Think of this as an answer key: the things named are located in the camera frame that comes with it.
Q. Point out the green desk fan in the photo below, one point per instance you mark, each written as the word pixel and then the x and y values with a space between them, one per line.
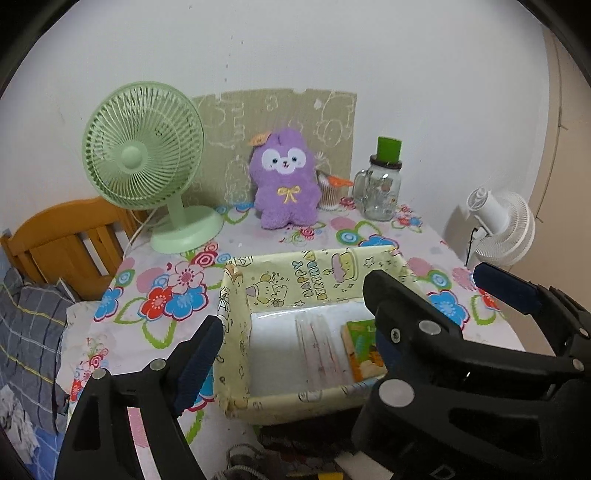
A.
pixel 134 157

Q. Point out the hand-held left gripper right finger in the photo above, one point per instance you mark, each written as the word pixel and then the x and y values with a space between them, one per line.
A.
pixel 384 357

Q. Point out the wooden bed headboard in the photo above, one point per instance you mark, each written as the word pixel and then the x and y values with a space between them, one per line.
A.
pixel 60 240

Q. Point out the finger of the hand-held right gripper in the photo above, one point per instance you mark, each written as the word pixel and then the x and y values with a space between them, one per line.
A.
pixel 425 350
pixel 508 288

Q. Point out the white foam block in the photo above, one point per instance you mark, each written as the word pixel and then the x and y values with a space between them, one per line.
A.
pixel 355 464

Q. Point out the purple plush toy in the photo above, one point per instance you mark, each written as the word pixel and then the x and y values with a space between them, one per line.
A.
pixel 284 203

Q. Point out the clear plastic bag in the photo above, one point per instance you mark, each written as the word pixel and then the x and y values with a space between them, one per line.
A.
pixel 323 350

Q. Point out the grey plaid blanket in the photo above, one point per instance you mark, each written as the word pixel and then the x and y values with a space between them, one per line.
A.
pixel 32 332

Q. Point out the yellow cartoon paper storage box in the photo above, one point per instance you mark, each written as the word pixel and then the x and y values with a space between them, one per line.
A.
pixel 277 281

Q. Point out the floral tablecloth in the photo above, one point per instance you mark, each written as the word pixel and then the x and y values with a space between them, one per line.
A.
pixel 184 286

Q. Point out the white fan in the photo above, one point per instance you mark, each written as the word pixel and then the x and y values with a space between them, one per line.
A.
pixel 503 230

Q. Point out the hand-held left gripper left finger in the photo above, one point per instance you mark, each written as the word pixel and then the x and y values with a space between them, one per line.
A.
pixel 196 369

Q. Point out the glass jar mug green lid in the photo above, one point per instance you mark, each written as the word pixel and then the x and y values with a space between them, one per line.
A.
pixel 378 194

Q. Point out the green orange book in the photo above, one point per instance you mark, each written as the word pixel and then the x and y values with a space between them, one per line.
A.
pixel 362 350

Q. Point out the beige door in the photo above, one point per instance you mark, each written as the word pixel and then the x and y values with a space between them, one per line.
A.
pixel 568 138

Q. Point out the beige cartoon wall sheet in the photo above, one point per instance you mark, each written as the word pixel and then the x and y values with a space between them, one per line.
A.
pixel 231 120

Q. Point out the white crumpled cloth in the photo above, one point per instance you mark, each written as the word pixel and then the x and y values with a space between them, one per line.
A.
pixel 16 420

